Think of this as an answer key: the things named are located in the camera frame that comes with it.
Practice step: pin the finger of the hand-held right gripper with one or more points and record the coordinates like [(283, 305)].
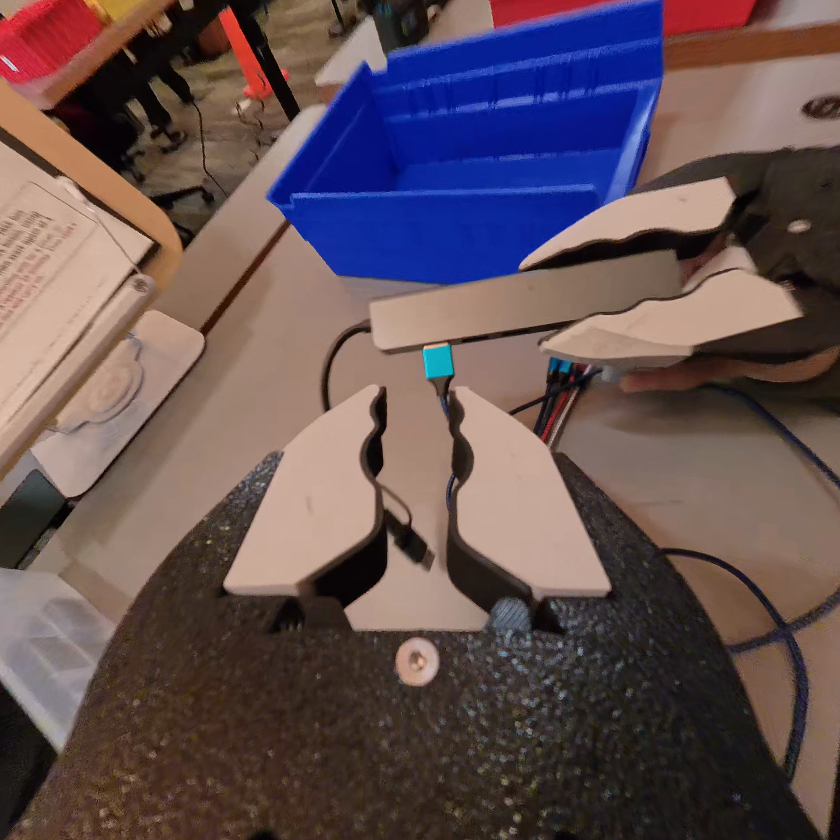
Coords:
[(643, 220), (695, 321)]

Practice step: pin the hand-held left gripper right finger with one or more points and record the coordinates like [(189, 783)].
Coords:
[(525, 518)]

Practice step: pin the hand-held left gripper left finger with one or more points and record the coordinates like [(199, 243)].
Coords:
[(308, 512)]

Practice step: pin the grey USB hub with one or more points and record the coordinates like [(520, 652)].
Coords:
[(525, 305)]

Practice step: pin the blue plastic bin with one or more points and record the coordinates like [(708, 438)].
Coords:
[(459, 229)]

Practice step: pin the clear plastic bin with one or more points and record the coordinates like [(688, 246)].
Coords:
[(46, 643)]

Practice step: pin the grey desk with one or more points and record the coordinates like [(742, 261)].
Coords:
[(623, 492)]

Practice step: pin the wood-edged desk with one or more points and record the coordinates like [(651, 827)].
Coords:
[(754, 47)]

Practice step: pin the black desk leg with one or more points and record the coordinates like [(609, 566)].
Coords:
[(266, 59)]

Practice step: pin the person's right hand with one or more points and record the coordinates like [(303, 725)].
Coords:
[(676, 377)]

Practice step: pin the red plastic bin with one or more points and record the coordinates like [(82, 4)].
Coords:
[(623, 16)]

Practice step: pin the instruction sheet on stand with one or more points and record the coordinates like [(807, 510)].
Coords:
[(152, 220)]

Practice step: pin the printed instruction sheet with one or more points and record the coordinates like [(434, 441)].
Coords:
[(39, 262)]

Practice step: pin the orange traffic cone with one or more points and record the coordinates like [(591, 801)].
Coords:
[(253, 59)]

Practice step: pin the red woven basket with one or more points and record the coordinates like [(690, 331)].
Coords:
[(46, 39)]

